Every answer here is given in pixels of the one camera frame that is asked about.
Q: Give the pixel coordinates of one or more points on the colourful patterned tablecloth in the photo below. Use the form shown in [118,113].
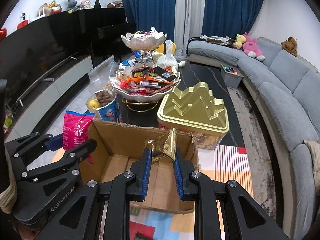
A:
[162,215]

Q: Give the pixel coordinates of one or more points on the grey storage bin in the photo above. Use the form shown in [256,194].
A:
[231,76]

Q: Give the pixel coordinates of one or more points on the yellow plush toy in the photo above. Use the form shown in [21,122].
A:
[239,41]

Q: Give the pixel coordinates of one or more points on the pink snack bag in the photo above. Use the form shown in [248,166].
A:
[75,128]

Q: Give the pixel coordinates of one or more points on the tiered white snack bowl stand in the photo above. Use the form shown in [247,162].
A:
[152,73]

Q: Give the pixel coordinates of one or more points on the clear zip bag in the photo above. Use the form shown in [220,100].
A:
[99,76]

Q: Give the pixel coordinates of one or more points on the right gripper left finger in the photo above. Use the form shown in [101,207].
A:
[102,207]

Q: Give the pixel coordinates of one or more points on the brown teddy bear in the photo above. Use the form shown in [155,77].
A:
[290,45]

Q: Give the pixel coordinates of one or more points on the black television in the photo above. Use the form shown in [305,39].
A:
[29,52]

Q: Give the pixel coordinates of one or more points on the clear jar of nuts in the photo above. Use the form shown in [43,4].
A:
[104,104]

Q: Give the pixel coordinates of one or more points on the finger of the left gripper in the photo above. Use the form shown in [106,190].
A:
[69,159]
[24,150]

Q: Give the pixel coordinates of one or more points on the pink plush toy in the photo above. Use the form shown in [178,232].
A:
[251,48]

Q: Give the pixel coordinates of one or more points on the grey bunny plush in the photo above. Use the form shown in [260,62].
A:
[71,4]

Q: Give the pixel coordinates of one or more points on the blue curtains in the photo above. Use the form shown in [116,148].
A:
[183,19]

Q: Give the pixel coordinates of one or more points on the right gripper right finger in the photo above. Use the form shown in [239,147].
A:
[222,210]

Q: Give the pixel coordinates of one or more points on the grey sectional sofa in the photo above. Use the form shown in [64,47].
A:
[285,90]

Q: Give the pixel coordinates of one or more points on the white TV cabinet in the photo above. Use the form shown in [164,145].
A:
[39,106]

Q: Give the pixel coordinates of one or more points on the gold candy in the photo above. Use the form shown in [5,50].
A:
[163,146]

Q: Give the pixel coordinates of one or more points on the gold mountain lid tin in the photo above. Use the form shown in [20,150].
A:
[195,110]

